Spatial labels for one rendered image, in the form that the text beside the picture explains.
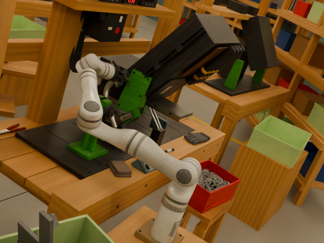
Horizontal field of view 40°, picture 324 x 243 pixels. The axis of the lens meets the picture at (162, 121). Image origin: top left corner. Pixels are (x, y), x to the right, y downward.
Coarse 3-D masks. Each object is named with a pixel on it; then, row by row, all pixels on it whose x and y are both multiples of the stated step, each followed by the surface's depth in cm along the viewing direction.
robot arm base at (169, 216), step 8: (168, 200) 160; (160, 208) 164; (168, 208) 160; (176, 208) 160; (184, 208) 162; (160, 216) 163; (168, 216) 161; (176, 216) 161; (160, 224) 163; (168, 224) 162; (176, 224) 162; (152, 232) 165; (160, 232) 163; (168, 232) 163; (160, 240) 164; (168, 240) 164
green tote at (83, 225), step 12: (84, 216) 149; (36, 228) 135; (60, 228) 143; (72, 228) 147; (84, 228) 150; (96, 228) 146; (0, 240) 126; (12, 240) 130; (60, 240) 146; (72, 240) 150; (84, 240) 150; (96, 240) 146; (108, 240) 142
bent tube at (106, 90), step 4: (124, 72) 214; (128, 72) 218; (124, 76) 215; (128, 76) 217; (128, 80) 215; (108, 84) 218; (112, 84) 218; (104, 88) 219; (108, 88) 219; (104, 92) 219; (108, 92) 219; (104, 96) 218; (108, 96) 220; (112, 120) 216; (112, 124) 215; (116, 124) 215; (116, 128) 218
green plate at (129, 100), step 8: (136, 72) 217; (136, 80) 217; (144, 80) 215; (128, 88) 218; (136, 88) 216; (144, 88) 215; (120, 96) 220; (128, 96) 218; (136, 96) 216; (144, 96) 219; (120, 104) 219; (128, 104) 218; (136, 104) 216; (144, 104) 223
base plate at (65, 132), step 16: (160, 112) 286; (32, 128) 208; (48, 128) 213; (64, 128) 219; (128, 128) 245; (144, 128) 252; (176, 128) 269; (192, 128) 278; (32, 144) 195; (48, 144) 199; (64, 144) 204; (64, 160) 190; (80, 160) 195; (96, 160) 200; (112, 160) 205; (80, 176) 184
